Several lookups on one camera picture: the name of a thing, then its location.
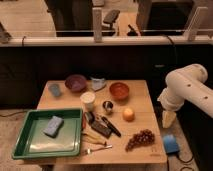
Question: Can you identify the blue sponge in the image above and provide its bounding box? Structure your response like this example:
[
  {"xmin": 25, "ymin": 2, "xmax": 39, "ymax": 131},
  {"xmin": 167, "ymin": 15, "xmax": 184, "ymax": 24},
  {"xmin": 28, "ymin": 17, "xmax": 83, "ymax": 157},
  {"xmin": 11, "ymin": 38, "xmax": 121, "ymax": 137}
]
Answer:
[{"xmin": 43, "ymin": 116, "xmax": 63, "ymax": 137}]

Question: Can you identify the black office chair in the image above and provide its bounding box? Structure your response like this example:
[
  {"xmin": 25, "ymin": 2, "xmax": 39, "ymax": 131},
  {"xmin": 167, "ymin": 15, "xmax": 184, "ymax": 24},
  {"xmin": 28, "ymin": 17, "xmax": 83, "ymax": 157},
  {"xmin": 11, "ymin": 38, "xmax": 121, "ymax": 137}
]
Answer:
[{"xmin": 102, "ymin": 10, "xmax": 120, "ymax": 36}]

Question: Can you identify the small metal cup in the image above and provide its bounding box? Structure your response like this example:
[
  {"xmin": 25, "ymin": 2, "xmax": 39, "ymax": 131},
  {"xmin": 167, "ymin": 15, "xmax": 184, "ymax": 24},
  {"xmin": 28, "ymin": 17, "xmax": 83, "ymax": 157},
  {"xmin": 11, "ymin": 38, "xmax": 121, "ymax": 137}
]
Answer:
[{"xmin": 102, "ymin": 101, "xmax": 113, "ymax": 114}]

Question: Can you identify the purple grape bunch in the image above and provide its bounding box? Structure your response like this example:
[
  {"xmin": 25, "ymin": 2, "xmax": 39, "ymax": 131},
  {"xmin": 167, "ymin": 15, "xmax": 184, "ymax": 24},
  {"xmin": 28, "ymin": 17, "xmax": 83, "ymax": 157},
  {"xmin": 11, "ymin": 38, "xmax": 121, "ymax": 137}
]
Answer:
[{"xmin": 125, "ymin": 129, "xmax": 155, "ymax": 151}]

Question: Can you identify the silver fork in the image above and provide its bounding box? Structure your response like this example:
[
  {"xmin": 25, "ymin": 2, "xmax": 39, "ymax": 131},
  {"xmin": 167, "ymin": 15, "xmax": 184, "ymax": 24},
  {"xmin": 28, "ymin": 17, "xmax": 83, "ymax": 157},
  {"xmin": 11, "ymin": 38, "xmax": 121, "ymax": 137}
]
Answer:
[{"xmin": 82, "ymin": 145, "xmax": 113, "ymax": 155}]

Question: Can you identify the yellow banana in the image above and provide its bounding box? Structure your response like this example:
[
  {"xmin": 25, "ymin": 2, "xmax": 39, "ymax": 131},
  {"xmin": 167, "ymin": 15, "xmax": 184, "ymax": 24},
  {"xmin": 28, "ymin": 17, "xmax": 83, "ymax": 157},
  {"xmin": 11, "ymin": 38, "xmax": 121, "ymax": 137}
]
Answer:
[{"xmin": 82, "ymin": 130, "xmax": 107, "ymax": 146}]

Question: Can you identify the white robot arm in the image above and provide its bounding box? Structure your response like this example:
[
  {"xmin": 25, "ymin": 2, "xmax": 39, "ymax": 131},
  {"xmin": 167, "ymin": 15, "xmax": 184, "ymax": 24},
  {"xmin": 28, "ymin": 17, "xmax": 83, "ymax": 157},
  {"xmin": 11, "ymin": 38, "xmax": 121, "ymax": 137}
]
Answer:
[{"xmin": 157, "ymin": 64, "xmax": 213, "ymax": 128}]

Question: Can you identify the blue cup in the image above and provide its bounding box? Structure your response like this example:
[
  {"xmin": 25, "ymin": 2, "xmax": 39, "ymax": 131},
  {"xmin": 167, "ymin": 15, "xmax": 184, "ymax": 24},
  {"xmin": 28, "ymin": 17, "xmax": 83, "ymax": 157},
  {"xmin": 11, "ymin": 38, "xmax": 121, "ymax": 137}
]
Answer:
[{"xmin": 48, "ymin": 83, "xmax": 61, "ymax": 97}]

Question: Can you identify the white cup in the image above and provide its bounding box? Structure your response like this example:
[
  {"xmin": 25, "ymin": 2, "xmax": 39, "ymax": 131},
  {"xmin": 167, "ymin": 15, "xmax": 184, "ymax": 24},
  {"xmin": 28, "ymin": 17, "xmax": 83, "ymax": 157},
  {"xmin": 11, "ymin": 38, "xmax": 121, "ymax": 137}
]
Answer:
[{"xmin": 80, "ymin": 92, "xmax": 96, "ymax": 111}]

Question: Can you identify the red bowl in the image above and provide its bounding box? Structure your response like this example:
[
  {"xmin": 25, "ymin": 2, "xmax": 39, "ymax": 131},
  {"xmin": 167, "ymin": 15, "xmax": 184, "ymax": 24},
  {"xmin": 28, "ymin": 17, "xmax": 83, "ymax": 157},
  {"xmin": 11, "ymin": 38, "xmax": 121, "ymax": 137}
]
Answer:
[{"xmin": 109, "ymin": 82, "xmax": 129, "ymax": 100}]

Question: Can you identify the yellow orange fruit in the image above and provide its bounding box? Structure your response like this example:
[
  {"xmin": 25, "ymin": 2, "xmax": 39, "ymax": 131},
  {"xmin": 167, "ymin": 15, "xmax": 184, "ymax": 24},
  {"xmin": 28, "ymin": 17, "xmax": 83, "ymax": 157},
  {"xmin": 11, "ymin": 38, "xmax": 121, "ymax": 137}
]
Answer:
[{"xmin": 122, "ymin": 108, "xmax": 135, "ymax": 122}]

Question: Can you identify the purple bowl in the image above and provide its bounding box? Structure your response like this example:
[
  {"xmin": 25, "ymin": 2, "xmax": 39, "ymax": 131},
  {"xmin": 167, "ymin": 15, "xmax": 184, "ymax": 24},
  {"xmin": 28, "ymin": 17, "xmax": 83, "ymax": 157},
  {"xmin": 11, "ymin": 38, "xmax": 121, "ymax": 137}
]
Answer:
[{"xmin": 65, "ymin": 74, "xmax": 87, "ymax": 92}]

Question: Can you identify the dark rectangular block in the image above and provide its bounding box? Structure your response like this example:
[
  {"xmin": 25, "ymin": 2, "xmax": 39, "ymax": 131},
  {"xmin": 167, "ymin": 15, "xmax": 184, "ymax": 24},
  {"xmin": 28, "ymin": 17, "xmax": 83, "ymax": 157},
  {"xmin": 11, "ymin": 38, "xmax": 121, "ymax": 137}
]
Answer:
[{"xmin": 91, "ymin": 121, "xmax": 111, "ymax": 138}]

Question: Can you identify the green plastic tray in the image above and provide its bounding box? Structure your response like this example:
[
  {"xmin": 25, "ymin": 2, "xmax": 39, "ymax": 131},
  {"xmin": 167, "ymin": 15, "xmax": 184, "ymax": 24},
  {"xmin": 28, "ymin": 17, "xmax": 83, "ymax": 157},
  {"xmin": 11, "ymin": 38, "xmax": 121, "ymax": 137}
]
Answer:
[{"xmin": 12, "ymin": 108, "xmax": 83, "ymax": 160}]

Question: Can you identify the blue object on floor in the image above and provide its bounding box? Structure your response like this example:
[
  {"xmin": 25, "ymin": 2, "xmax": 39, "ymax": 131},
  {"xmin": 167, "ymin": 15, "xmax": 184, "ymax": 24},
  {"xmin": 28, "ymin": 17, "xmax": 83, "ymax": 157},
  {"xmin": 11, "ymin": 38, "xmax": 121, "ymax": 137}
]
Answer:
[{"xmin": 163, "ymin": 135, "xmax": 179, "ymax": 154}]

